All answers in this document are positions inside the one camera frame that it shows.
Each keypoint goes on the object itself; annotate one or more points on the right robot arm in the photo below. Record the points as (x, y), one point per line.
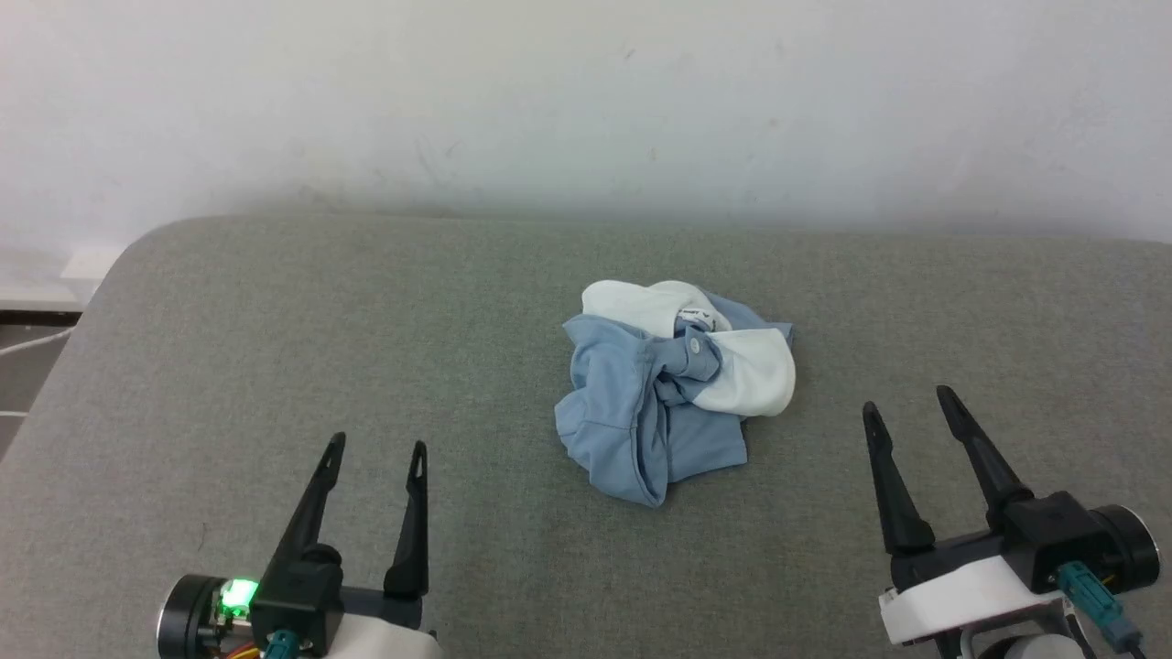
(1016, 650)

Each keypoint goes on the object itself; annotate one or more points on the grey fabric sofa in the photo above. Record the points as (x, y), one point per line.
(275, 366)

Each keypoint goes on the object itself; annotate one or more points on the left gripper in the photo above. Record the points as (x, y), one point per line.
(293, 604)

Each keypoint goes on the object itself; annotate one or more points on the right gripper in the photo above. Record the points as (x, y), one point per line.
(971, 586)

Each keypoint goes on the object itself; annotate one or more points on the blue polo shirt white collar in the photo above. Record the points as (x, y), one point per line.
(623, 412)

